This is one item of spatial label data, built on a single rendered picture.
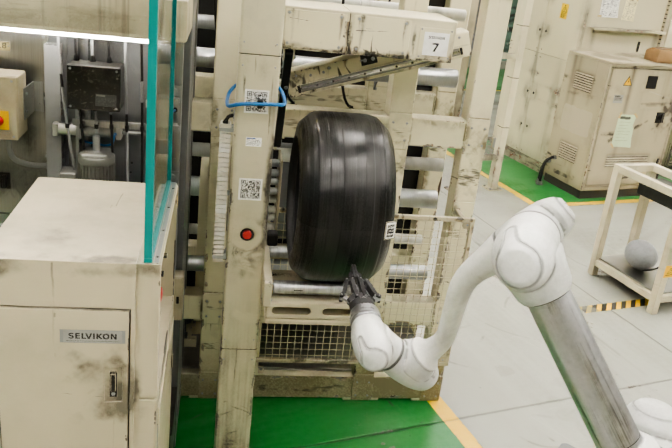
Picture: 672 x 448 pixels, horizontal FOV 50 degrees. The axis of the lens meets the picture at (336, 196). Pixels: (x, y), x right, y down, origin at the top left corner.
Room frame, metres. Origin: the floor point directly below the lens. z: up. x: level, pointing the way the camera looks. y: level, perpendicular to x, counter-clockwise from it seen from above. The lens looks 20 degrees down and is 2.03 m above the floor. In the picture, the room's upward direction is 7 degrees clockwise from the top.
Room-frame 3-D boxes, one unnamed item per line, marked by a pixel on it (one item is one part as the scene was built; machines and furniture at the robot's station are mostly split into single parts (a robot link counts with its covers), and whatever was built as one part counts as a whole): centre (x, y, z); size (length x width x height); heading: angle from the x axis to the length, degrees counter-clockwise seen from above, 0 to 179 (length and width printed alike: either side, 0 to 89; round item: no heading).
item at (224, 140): (2.23, 0.37, 1.19); 0.05 x 0.04 x 0.48; 10
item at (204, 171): (3.08, 0.58, 0.61); 0.33 x 0.06 x 0.86; 10
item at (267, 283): (2.31, 0.22, 0.90); 0.40 x 0.03 x 0.10; 10
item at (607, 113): (6.68, -2.48, 0.62); 0.91 x 0.58 x 1.25; 115
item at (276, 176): (2.68, 0.32, 1.05); 0.20 x 0.15 x 0.30; 100
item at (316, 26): (2.65, -0.03, 1.71); 0.61 x 0.25 x 0.15; 100
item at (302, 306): (2.20, 0.02, 0.84); 0.36 x 0.09 x 0.06; 100
